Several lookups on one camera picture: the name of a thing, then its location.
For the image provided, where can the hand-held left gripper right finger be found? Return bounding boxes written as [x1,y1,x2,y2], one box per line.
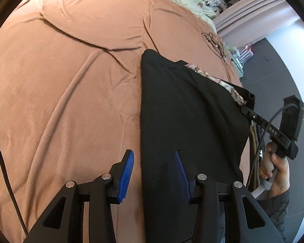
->
[174,150,285,243]

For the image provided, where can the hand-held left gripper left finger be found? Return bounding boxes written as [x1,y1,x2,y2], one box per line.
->
[23,149,135,243]

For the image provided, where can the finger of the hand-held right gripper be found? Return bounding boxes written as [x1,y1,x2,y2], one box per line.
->
[241,106,271,135]

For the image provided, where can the floral patterned cloth strip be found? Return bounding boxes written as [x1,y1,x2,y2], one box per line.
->
[184,62,247,106]

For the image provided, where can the black t-shirt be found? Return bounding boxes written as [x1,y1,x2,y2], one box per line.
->
[139,49,256,243]

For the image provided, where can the person's right forearm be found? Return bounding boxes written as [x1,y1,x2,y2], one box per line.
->
[256,189,291,243]

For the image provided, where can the folded brown clothes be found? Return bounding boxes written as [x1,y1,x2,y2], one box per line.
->
[249,124,262,190]

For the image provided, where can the person's right hand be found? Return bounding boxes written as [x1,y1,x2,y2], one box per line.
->
[259,142,291,198]

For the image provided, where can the pink and white rack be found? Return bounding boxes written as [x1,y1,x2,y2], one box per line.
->
[234,43,254,65]

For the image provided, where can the orange blanket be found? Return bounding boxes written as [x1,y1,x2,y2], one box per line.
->
[0,0,244,243]

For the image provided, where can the pink curtain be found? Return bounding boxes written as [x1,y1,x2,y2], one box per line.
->
[213,0,303,43]

